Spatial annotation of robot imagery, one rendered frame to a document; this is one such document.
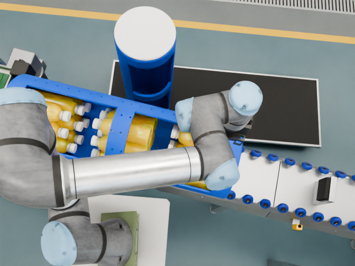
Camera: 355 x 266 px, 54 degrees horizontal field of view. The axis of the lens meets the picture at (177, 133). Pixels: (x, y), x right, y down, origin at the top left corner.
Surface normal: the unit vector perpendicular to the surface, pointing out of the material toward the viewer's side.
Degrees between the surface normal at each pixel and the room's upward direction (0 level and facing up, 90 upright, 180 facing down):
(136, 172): 19
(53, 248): 43
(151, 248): 0
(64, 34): 0
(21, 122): 30
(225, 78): 0
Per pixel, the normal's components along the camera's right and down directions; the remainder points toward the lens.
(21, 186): 0.11, 0.15
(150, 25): 0.06, -0.29
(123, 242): 0.51, -0.25
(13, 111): 0.29, -0.53
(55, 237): -0.63, -0.11
